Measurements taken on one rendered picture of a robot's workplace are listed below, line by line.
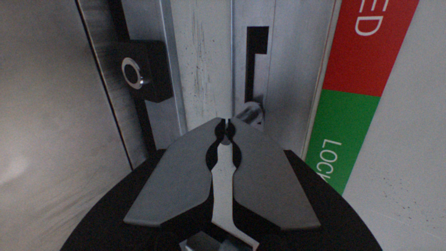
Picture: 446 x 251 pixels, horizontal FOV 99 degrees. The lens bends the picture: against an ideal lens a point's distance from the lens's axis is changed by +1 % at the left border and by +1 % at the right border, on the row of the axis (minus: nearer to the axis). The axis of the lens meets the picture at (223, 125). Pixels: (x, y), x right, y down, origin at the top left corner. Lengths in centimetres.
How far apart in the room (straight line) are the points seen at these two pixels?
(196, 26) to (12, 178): 22
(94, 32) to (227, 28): 15
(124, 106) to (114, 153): 6
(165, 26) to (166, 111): 9
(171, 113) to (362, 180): 20
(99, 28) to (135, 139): 14
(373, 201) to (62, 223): 32
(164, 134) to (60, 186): 12
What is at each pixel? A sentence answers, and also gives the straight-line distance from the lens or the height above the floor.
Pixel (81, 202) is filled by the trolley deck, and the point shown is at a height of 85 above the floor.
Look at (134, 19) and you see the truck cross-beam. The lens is 24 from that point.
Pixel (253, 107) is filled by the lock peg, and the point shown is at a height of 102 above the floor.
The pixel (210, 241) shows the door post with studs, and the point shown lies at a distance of 40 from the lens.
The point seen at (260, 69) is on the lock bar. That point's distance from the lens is 18.
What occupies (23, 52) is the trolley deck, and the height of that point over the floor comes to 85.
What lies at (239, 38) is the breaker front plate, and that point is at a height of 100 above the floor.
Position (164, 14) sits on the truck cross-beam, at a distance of 21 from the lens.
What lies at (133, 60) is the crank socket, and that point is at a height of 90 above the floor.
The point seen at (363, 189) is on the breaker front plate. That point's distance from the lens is 20.
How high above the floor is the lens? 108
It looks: 29 degrees down
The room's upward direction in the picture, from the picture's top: 106 degrees clockwise
